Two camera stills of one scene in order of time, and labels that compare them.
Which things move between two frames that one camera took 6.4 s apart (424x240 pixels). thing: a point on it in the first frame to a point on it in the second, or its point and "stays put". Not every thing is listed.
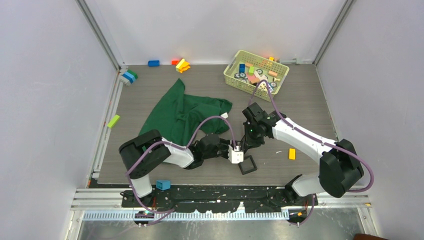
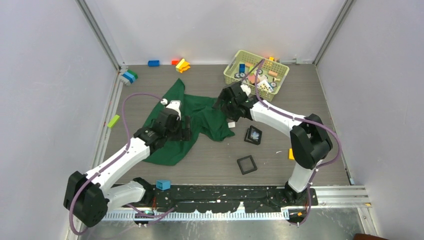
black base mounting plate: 276,200 stays put
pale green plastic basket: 245,70 stays put
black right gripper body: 253,138 to 228,107
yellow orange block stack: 182,66 stays put
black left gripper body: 221,150 to 177,133
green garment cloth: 175,115 stays put
